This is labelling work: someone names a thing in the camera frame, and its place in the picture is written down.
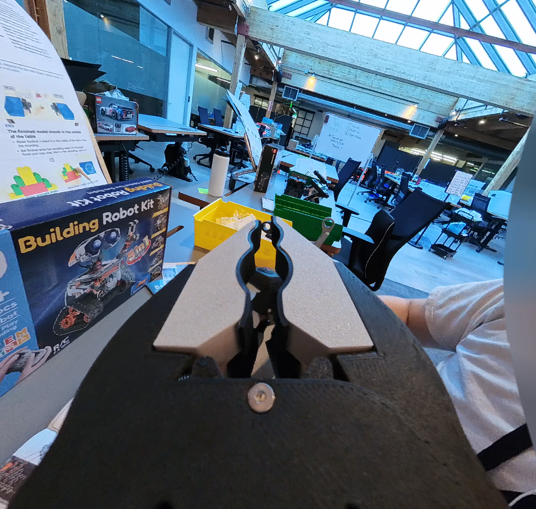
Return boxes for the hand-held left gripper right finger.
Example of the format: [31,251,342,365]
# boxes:
[268,216,374,379]

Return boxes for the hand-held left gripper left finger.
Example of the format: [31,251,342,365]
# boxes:
[153,219,262,379]

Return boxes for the grey curved building piece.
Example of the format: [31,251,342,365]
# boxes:
[260,217,336,250]

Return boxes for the person's right forearm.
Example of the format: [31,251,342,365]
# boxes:
[377,294,432,346]

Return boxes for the grey desk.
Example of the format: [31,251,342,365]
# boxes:
[0,199,336,468]

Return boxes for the yellow plastic bin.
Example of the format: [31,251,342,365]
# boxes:
[193,198,294,268]

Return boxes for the green plastic bin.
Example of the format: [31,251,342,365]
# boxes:
[274,207,344,246]
[274,194,333,218]

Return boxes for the clear plastic bags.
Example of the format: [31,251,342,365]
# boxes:
[216,209,256,229]

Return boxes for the black office chair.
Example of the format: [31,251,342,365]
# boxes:
[335,188,451,292]

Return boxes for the blue robot kit box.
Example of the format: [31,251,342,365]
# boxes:
[0,177,172,398]

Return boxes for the white water bottle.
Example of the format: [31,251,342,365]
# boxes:
[208,149,231,197]

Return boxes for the black cardboard box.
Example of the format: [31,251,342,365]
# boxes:
[253,143,285,194]

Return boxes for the black backpack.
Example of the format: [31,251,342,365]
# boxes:
[163,144,195,180]

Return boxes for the white t-shirt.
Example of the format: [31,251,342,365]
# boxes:
[425,279,536,505]

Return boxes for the whiteboard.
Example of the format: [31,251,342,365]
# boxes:
[313,113,382,164]

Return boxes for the tilted display board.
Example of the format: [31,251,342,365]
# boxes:
[226,90,264,172]

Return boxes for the car model kit box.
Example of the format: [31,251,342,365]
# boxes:
[87,93,139,135]

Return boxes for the open instruction booklet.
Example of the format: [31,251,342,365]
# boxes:
[0,400,74,505]

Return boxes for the white instruction poster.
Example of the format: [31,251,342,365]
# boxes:
[0,0,109,204]

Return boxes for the wooden post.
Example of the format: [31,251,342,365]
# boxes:
[24,0,70,59]

